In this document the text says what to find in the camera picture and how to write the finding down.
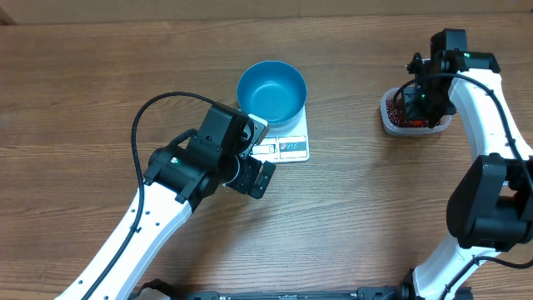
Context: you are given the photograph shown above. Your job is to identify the blue bowl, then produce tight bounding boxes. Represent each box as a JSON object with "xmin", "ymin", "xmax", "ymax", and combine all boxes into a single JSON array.
[{"xmin": 237, "ymin": 60, "xmax": 308, "ymax": 128}]

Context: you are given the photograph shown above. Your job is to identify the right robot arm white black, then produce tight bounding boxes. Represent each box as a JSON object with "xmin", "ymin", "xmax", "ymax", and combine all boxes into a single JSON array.
[{"xmin": 393, "ymin": 28, "xmax": 532, "ymax": 299}]

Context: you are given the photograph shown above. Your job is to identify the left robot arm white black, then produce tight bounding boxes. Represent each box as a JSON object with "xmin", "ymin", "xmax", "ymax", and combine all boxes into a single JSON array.
[{"xmin": 59, "ymin": 103, "xmax": 276, "ymax": 299}]

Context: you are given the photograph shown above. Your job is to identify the white kitchen scale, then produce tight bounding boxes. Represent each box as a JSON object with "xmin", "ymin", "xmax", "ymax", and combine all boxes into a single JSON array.
[{"xmin": 251, "ymin": 107, "xmax": 310, "ymax": 163}]

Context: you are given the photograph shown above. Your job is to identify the clear plastic container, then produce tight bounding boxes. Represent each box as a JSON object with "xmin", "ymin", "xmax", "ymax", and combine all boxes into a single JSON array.
[{"xmin": 379, "ymin": 86, "xmax": 453, "ymax": 138}]

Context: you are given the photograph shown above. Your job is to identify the red beans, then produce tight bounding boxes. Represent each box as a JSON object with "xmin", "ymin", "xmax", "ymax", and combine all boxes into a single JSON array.
[{"xmin": 386, "ymin": 98, "xmax": 429, "ymax": 128}]

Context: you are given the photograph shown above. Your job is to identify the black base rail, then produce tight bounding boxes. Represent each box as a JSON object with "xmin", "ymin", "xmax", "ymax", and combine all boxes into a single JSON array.
[{"xmin": 127, "ymin": 286, "xmax": 420, "ymax": 300}]

